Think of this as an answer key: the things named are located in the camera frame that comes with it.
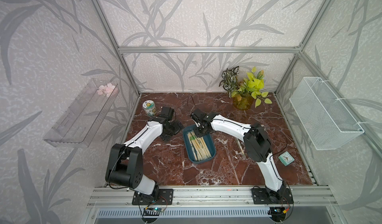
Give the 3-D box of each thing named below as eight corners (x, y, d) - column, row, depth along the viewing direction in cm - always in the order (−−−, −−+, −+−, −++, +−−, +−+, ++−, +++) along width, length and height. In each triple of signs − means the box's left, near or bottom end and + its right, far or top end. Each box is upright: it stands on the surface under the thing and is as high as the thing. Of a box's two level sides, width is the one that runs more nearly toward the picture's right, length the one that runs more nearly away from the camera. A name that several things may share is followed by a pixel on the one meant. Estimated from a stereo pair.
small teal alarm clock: (285, 166, 86) (287, 165, 83) (277, 156, 89) (279, 155, 87) (293, 162, 87) (295, 160, 85) (285, 152, 91) (287, 150, 89)
